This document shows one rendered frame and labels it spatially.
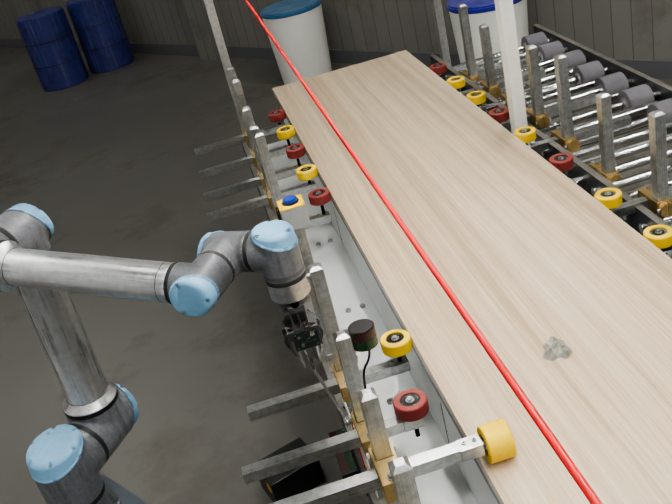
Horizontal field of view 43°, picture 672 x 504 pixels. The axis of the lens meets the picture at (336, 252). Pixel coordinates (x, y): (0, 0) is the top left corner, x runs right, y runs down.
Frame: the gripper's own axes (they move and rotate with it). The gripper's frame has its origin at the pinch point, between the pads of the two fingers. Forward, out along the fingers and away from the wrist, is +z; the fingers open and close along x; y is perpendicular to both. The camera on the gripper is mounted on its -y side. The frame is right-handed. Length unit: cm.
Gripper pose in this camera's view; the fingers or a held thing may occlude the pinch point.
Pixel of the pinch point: (311, 362)
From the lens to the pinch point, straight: 198.0
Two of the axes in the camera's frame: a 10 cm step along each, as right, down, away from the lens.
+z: 2.2, 8.6, 4.6
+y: 2.0, 4.2, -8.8
